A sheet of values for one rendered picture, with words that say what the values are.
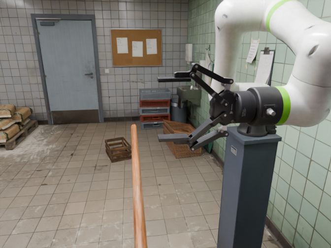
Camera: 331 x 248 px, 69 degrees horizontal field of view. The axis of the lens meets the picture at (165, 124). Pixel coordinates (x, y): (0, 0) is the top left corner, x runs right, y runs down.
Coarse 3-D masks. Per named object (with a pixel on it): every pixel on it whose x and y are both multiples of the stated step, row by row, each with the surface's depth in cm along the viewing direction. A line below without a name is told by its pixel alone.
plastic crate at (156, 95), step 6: (144, 90) 495; (150, 90) 497; (156, 90) 499; (162, 90) 501; (168, 90) 487; (144, 96) 484; (150, 96) 485; (156, 96) 464; (162, 96) 465; (168, 96) 484
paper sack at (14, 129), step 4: (12, 124) 415; (16, 124) 419; (8, 128) 399; (12, 128) 403; (16, 128) 413; (20, 128) 426; (0, 132) 383; (4, 132) 384; (8, 132) 390; (12, 132) 401; (16, 132) 413; (0, 136) 378; (4, 136) 379; (8, 136) 389; (0, 140) 378; (4, 140) 379
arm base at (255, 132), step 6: (240, 126) 122; (246, 126) 118; (252, 126) 117; (258, 126) 116; (264, 126) 118; (270, 126) 120; (276, 126) 123; (240, 132) 120; (246, 132) 118; (252, 132) 117; (258, 132) 116; (264, 132) 117; (270, 132) 120
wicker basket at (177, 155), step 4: (164, 132) 389; (168, 144) 387; (172, 144) 349; (172, 148) 361; (172, 152) 373; (180, 152) 356; (184, 152) 358; (188, 152) 360; (192, 152) 361; (176, 156) 357; (180, 156) 359; (184, 156) 363; (188, 156) 362; (192, 156) 363
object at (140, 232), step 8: (136, 136) 118; (136, 144) 108; (136, 152) 100; (136, 160) 92; (136, 168) 86; (136, 176) 81; (136, 184) 76; (136, 192) 72; (136, 200) 69; (136, 208) 65; (136, 216) 62; (144, 216) 64; (136, 224) 59; (144, 224) 60; (136, 232) 57; (144, 232) 57; (136, 240) 55; (144, 240) 55
